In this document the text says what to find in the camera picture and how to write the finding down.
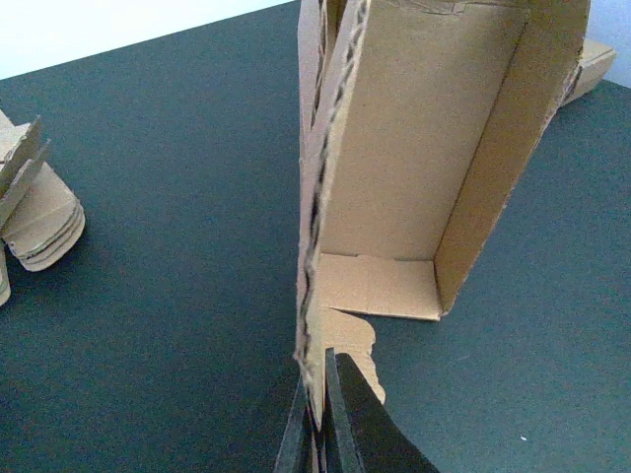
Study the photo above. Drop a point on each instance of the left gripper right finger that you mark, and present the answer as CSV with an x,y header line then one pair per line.
x,y
359,434

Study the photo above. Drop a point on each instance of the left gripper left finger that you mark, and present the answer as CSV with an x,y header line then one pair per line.
x,y
294,454

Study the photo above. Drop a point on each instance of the cardboard box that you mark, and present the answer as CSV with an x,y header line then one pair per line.
x,y
417,119
595,62

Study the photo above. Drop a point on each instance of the stack of flat cardboard blanks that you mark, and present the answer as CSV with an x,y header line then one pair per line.
x,y
41,217

